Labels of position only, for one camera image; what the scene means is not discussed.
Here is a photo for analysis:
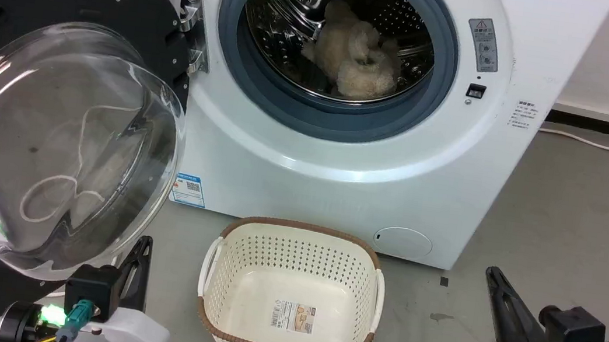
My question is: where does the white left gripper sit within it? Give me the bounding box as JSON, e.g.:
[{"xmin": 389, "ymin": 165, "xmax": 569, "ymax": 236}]
[{"xmin": 80, "ymin": 229, "xmax": 188, "ymax": 342}]

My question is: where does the white front-load washing machine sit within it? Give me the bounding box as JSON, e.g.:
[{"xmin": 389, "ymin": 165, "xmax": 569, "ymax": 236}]
[{"xmin": 72, "ymin": 0, "xmax": 609, "ymax": 288}]

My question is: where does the metal door hinge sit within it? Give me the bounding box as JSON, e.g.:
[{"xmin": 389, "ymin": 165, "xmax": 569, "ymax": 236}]
[{"xmin": 170, "ymin": 0, "xmax": 219, "ymax": 77}]

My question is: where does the blue energy QR sticker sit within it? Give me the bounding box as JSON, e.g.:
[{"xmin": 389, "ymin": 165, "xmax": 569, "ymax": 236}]
[{"xmin": 168, "ymin": 171, "xmax": 210, "ymax": 210}]

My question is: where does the round white filter cover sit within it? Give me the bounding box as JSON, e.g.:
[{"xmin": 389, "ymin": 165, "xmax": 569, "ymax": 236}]
[{"xmin": 370, "ymin": 223, "xmax": 435, "ymax": 265}]

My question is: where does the cream plastic laundry basket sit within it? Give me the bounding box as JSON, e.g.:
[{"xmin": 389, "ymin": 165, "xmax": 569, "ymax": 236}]
[{"xmin": 190, "ymin": 209, "xmax": 393, "ymax": 342}]

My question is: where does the paper product label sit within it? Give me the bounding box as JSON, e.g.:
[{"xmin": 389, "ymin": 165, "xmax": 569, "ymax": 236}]
[{"xmin": 269, "ymin": 299, "xmax": 319, "ymax": 336}]

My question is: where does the small printed text label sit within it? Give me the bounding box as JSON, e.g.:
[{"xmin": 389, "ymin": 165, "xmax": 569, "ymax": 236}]
[{"xmin": 507, "ymin": 97, "xmax": 542, "ymax": 133}]

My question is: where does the grey warning sticker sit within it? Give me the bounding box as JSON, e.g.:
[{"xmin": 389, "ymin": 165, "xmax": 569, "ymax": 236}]
[{"xmin": 462, "ymin": 16, "xmax": 505, "ymax": 76}]

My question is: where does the beige plush toy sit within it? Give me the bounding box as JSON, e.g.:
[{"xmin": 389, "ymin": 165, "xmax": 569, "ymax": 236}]
[{"xmin": 296, "ymin": 0, "xmax": 411, "ymax": 106}]

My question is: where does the steel perforated washer drum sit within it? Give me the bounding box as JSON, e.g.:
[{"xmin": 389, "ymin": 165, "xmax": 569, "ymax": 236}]
[{"xmin": 233, "ymin": 0, "xmax": 444, "ymax": 115}]

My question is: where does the teal left cable connector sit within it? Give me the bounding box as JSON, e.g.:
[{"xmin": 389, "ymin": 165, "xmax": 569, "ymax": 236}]
[{"xmin": 53, "ymin": 296, "xmax": 96, "ymax": 342}]

